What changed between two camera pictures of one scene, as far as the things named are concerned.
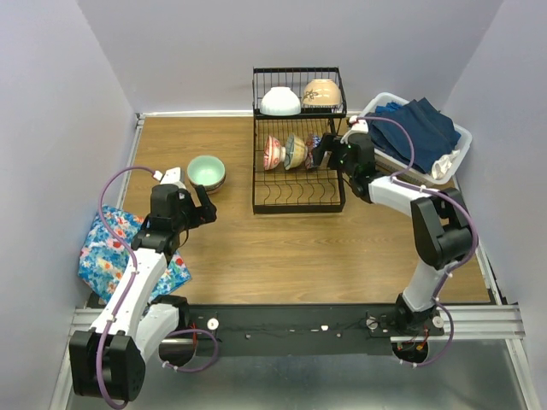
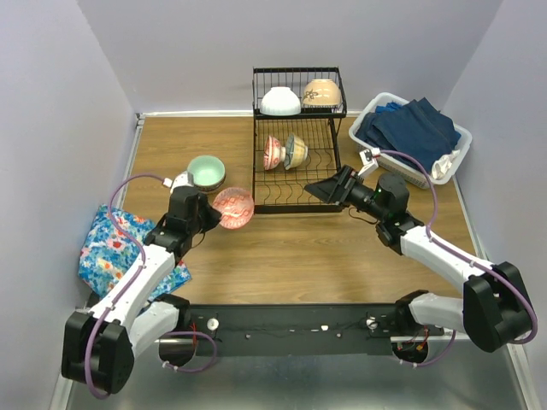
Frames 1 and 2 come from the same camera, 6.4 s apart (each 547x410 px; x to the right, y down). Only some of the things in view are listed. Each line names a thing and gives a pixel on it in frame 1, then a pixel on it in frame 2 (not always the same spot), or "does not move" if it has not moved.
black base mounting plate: (290, 330) does not move
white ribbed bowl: (280, 101) does not move
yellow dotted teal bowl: (296, 152) does not move
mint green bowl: (207, 171) does not move
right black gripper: (329, 143) → (336, 189)
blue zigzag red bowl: (313, 142) → (236, 206)
